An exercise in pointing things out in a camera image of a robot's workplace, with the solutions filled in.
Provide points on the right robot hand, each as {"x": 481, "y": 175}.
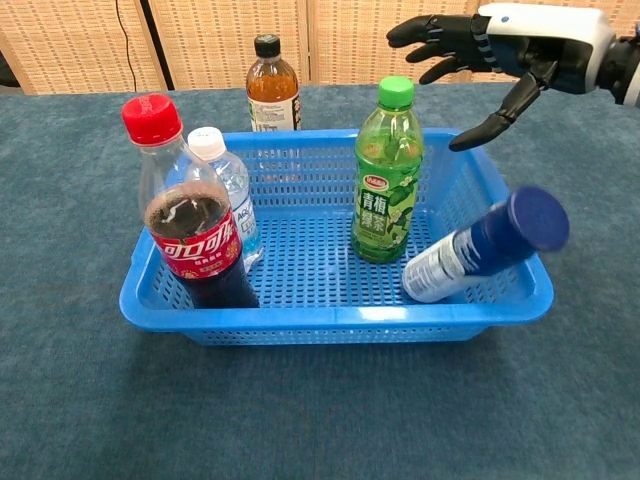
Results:
{"x": 550, "y": 30}

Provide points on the blue-capped white bottle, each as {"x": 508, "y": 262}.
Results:
{"x": 500, "y": 235}

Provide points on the green-capped bottle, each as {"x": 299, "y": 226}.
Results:
{"x": 385, "y": 200}

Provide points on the brown tea bottle black cap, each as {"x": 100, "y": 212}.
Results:
{"x": 272, "y": 90}

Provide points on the clear water bottle white cap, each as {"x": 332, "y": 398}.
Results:
{"x": 235, "y": 185}

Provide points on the red-capped dark bottle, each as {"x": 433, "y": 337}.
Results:
{"x": 200, "y": 250}

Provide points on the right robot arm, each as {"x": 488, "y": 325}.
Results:
{"x": 625, "y": 70}

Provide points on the blue plastic slotted basket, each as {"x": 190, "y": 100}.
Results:
{"x": 350, "y": 315}

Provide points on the bamboo folding screen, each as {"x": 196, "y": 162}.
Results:
{"x": 210, "y": 40}

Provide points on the black tripod stand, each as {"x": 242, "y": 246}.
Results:
{"x": 150, "y": 30}

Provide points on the teal table cloth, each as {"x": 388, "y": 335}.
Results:
{"x": 320, "y": 410}

